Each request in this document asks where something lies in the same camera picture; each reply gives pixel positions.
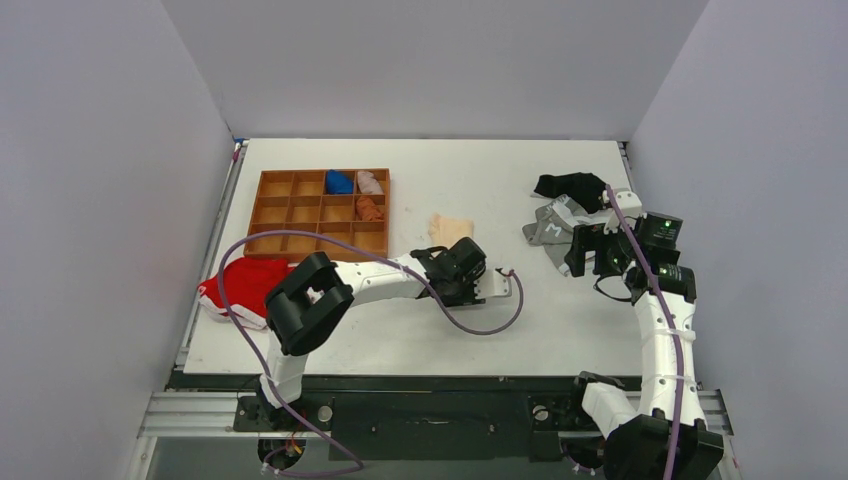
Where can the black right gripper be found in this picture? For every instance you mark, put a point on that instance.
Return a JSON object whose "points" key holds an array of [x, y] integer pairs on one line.
{"points": [[582, 247]]}

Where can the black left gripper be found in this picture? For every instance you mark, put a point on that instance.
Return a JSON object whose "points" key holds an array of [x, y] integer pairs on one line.
{"points": [[469, 298]]}

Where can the cream beige underwear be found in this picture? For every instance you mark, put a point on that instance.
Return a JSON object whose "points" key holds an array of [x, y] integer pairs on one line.
{"points": [[447, 231]]}

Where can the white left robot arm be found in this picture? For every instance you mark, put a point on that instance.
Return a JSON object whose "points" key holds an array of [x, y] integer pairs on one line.
{"points": [[306, 307]]}

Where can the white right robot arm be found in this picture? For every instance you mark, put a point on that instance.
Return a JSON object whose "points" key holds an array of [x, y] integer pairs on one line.
{"points": [[662, 358]]}

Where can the grey underwear white band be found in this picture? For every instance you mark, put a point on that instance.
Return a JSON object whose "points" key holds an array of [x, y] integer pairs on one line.
{"points": [[554, 226]]}

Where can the black underwear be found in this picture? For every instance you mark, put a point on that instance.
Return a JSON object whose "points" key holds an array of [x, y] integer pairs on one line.
{"points": [[585, 188]]}

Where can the orange-brown rolled underwear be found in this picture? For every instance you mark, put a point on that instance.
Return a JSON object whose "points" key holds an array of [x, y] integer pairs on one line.
{"points": [[368, 210]]}

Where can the blue rolled underwear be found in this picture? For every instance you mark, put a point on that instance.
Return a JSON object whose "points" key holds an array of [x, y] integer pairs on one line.
{"points": [[337, 183]]}

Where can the red underwear white band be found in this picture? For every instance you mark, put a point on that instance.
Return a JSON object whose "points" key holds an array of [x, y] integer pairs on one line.
{"points": [[247, 281]]}

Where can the wooden compartment tray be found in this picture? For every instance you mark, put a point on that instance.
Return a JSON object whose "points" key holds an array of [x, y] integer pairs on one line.
{"points": [[297, 200]]}

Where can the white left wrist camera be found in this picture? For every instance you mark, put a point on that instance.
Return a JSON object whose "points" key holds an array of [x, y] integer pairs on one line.
{"points": [[493, 283]]}

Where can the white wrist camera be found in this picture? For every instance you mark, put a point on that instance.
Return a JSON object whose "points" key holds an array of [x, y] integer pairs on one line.
{"points": [[493, 283], [626, 209]]}

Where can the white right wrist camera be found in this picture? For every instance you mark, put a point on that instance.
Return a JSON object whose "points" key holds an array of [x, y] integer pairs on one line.
{"points": [[626, 209]]}

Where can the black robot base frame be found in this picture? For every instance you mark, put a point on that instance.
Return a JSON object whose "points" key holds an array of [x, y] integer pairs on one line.
{"points": [[588, 419]]}

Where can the aluminium table edge rail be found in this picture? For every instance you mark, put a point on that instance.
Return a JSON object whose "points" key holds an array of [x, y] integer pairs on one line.
{"points": [[211, 248]]}

